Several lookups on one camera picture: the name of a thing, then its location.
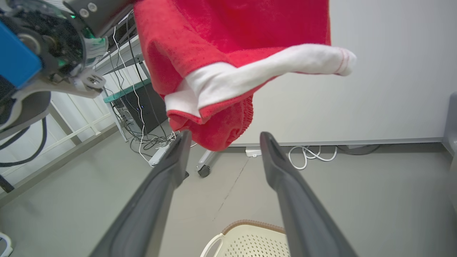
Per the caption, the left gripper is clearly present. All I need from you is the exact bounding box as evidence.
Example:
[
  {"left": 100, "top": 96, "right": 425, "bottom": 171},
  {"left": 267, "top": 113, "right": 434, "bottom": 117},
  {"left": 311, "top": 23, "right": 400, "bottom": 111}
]
[{"left": 0, "top": 0, "right": 135, "bottom": 133}]

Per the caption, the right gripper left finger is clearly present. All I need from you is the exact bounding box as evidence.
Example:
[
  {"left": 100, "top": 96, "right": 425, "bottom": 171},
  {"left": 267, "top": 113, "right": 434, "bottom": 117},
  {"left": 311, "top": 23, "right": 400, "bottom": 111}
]
[{"left": 88, "top": 130, "right": 192, "bottom": 257}]

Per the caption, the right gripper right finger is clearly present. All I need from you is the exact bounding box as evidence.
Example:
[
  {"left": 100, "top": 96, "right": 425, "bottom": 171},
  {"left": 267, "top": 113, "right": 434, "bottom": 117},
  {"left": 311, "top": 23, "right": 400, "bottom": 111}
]
[{"left": 259, "top": 131, "right": 358, "bottom": 257}]

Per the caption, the red garment with white trim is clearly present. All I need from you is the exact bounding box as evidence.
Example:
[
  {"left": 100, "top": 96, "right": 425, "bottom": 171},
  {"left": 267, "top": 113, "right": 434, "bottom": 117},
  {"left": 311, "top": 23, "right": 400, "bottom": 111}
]
[{"left": 133, "top": 0, "right": 357, "bottom": 152}]

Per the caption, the white power strip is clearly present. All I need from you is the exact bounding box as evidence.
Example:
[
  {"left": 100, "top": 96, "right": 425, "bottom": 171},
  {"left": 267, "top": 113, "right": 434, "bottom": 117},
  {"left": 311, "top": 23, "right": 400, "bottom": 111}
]
[{"left": 148, "top": 144, "right": 171, "bottom": 167}]

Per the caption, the white desk with green shelf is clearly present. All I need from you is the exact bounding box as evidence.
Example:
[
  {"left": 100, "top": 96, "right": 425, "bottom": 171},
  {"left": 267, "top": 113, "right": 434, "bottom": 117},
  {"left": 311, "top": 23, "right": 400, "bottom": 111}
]
[{"left": 94, "top": 21, "right": 168, "bottom": 143}]

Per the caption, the cream perforated laundry basket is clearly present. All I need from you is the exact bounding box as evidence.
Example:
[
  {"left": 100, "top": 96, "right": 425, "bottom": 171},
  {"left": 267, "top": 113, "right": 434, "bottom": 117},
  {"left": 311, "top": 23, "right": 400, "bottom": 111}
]
[{"left": 200, "top": 220, "right": 290, "bottom": 257}]

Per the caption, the grey partition leg with caster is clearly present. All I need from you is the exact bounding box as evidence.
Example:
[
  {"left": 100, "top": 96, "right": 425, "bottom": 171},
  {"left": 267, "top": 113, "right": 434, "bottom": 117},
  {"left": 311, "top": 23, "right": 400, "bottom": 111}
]
[{"left": 195, "top": 149, "right": 219, "bottom": 178}]

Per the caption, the black computer tower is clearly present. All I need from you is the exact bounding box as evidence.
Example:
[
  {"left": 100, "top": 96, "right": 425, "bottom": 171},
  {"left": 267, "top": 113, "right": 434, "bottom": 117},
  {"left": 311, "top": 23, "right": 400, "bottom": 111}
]
[{"left": 120, "top": 83, "right": 169, "bottom": 135}]

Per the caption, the large white partition panel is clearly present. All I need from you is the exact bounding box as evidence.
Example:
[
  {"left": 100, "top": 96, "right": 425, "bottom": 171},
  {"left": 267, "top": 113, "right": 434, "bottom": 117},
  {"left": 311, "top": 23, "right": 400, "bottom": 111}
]
[{"left": 228, "top": 0, "right": 457, "bottom": 147}]

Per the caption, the coiled white cable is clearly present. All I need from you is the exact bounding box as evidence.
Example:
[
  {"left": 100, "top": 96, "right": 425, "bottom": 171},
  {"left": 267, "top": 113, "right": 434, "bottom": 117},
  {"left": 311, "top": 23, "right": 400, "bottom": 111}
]
[{"left": 288, "top": 145, "right": 338, "bottom": 171}]

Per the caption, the tangled desk cable bundle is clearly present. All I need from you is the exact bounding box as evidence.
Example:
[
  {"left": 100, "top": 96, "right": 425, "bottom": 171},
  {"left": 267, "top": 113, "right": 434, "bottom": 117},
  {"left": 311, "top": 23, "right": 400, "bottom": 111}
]
[{"left": 107, "top": 14, "right": 179, "bottom": 163}]

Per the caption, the black floor cable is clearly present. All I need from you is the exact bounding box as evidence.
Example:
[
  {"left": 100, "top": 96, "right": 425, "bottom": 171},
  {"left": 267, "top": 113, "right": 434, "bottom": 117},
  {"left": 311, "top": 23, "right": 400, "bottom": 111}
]
[{"left": 337, "top": 144, "right": 382, "bottom": 156}]

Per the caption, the blue left wrist camera box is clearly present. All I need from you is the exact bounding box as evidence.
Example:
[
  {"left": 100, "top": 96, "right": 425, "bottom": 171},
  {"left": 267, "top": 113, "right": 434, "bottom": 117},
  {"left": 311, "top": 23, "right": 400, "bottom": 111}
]
[{"left": 0, "top": 20, "right": 44, "bottom": 90}]

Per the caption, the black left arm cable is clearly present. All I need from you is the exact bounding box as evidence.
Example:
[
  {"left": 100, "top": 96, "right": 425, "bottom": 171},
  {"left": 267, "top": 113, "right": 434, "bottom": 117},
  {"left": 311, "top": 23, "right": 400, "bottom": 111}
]
[{"left": 0, "top": 118, "right": 48, "bottom": 168}]

